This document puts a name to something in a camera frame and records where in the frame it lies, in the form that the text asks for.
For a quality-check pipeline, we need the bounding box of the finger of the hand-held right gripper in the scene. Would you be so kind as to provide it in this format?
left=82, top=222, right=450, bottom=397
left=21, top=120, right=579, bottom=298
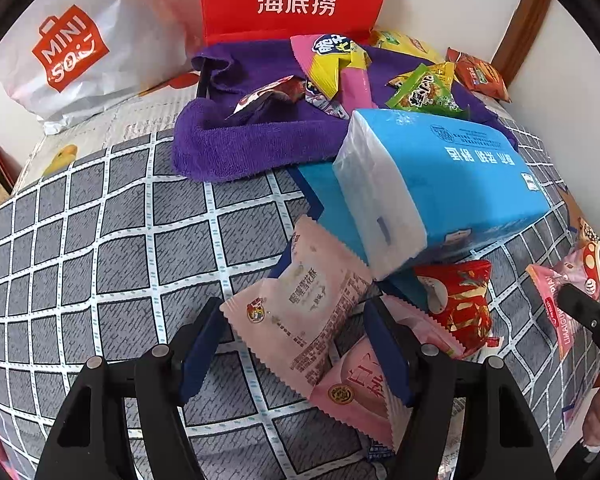
left=556, top=282, right=600, bottom=376

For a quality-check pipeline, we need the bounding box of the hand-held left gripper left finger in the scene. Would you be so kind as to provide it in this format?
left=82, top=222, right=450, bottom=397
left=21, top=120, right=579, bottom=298
left=34, top=297, right=226, bottom=480

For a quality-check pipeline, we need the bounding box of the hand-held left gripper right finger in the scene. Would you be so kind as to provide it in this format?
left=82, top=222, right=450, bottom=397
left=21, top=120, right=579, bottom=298
left=362, top=296, right=568, bottom=480

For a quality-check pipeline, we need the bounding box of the plain pink snack packet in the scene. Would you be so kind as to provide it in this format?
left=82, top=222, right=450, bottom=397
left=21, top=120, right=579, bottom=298
left=380, top=294, right=461, bottom=361

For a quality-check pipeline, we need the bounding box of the pink peach pastry packet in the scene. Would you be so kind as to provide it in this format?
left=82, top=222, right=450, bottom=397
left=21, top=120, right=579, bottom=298
left=310, top=335, right=413, bottom=453

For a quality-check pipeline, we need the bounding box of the pink panda print snack packet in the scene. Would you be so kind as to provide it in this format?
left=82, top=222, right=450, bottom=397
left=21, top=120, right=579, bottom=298
left=525, top=225, right=600, bottom=361

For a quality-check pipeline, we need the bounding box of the red and gold snack packet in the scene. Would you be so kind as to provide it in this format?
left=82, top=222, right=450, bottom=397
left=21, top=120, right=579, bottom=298
left=412, top=259, right=493, bottom=360

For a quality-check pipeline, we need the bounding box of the pale pink pastry packet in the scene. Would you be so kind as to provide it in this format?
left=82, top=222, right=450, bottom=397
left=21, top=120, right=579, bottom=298
left=219, top=216, right=373, bottom=403

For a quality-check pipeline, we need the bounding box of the blue tissue pack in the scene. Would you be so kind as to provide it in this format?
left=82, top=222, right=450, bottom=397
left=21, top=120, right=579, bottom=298
left=292, top=108, right=551, bottom=311

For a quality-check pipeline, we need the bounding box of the green snack packet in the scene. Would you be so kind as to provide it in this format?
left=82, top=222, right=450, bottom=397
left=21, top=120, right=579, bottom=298
left=386, top=77, right=471, bottom=120

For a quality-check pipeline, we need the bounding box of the red and white snack packet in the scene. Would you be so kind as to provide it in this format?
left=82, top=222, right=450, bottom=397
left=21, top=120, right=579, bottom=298
left=225, top=76, right=307, bottom=121

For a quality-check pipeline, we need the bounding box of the yellow triangular snack packet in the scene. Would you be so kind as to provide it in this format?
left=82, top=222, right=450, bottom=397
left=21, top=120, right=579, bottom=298
left=389, top=62, right=456, bottom=92

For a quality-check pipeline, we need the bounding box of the pink and yellow snack packet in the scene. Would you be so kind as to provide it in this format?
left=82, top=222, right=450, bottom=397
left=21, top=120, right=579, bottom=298
left=290, top=34, right=372, bottom=98

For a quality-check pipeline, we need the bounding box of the grey checkered blanket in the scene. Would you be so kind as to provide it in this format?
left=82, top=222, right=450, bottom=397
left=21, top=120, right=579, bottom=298
left=0, top=130, right=600, bottom=480

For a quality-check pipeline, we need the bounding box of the purple towel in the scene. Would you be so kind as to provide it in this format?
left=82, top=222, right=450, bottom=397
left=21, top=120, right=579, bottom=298
left=172, top=40, right=518, bottom=183

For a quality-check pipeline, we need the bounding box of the orange chip bag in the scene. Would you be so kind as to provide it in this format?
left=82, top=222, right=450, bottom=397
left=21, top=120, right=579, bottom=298
left=445, top=47, right=511, bottom=103

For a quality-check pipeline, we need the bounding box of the yellow chip bag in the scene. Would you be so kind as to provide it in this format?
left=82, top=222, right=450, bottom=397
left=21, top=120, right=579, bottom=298
left=367, top=27, right=443, bottom=63

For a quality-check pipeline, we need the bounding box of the white plastic shopping bag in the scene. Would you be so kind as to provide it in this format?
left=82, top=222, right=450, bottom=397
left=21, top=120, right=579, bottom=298
left=0, top=0, right=211, bottom=136

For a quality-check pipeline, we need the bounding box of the red paper carrier bag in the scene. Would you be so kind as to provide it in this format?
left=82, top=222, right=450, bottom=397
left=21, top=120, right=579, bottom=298
left=198, top=0, right=396, bottom=51

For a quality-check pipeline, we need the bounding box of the brown wooden door frame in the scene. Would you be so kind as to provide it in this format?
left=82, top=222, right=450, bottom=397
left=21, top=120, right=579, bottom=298
left=495, top=0, right=553, bottom=68

